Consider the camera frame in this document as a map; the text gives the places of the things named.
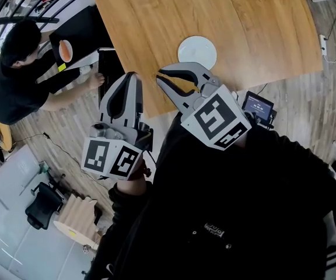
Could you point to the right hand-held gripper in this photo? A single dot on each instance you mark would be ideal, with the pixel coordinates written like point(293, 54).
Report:
point(217, 115)

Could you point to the small black display device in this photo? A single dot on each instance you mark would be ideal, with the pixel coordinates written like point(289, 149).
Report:
point(257, 106)

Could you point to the folded beige cardboard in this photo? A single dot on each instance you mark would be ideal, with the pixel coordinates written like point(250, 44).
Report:
point(77, 211)

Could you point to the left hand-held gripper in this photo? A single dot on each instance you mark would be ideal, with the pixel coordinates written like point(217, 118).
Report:
point(109, 159)

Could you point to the yellow sticky label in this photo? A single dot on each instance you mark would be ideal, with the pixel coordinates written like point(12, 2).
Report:
point(62, 67)

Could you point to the person's left forearm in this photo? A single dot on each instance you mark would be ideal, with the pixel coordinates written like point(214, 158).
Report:
point(130, 185)

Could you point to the pale round table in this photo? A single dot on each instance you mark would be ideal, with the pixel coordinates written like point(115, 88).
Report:
point(77, 238)

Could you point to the person's right forearm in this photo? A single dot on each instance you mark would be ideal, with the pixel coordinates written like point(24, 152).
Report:
point(273, 147)

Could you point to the small green stand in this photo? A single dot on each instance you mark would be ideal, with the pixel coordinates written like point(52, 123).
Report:
point(45, 168)

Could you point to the person's white striped garment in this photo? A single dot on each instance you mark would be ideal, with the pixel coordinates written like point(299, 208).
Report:
point(335, 252)

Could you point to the white round plate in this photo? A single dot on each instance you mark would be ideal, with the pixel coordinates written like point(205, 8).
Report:
point(197, 49)

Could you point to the white power strip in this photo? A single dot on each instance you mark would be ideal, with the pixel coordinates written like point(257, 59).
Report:
point(322, 45)

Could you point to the black flat panel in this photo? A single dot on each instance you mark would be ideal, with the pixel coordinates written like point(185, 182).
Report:
point(109, 69)

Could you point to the round wooden side table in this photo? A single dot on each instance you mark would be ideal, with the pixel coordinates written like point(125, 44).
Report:
point(6, 136)

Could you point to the person's black sweater torso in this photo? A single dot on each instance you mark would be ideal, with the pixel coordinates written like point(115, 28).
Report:
point(214, 200)

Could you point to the small patterned block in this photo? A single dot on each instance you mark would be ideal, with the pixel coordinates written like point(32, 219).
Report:
point(85, 250)

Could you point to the black metal railing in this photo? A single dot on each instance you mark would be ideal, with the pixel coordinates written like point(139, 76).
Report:
point(39, 20)

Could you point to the orange toy food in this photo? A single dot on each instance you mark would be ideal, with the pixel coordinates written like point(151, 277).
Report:
point(66, 51)

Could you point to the black office chair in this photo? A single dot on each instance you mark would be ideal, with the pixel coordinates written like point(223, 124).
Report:
point(44, 206)

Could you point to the black storage box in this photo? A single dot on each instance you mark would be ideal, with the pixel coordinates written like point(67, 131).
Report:
point(83, 34)

